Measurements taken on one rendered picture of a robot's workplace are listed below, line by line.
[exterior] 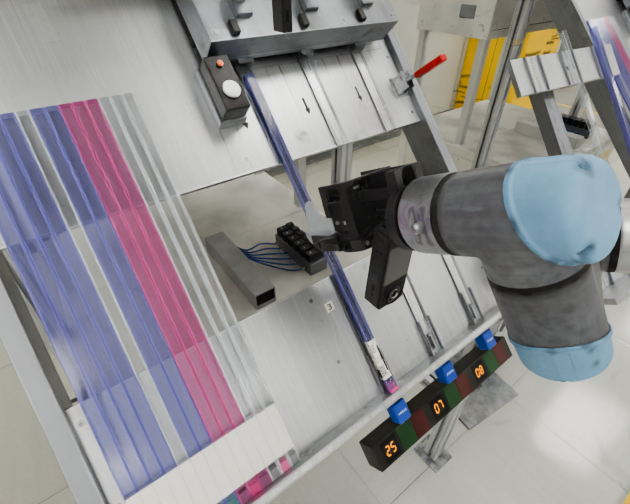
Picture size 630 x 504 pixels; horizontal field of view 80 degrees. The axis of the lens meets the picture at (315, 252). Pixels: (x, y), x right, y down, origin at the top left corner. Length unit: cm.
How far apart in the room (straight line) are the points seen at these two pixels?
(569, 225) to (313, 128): 43
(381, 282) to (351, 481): 95
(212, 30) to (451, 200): 38
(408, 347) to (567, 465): 98
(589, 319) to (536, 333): 4
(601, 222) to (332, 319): 36
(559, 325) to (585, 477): 121
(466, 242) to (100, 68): 48
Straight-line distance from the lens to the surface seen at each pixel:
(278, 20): 50
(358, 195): 42
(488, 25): 159
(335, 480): 131
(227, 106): 52
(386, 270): 42
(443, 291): 68
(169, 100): 57
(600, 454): 161
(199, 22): 58
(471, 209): 31
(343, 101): 67
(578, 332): 36
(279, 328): 51
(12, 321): 48
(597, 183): 30
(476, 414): 148
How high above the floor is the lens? 122
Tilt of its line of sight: 38 degrees down
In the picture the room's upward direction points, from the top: straight up
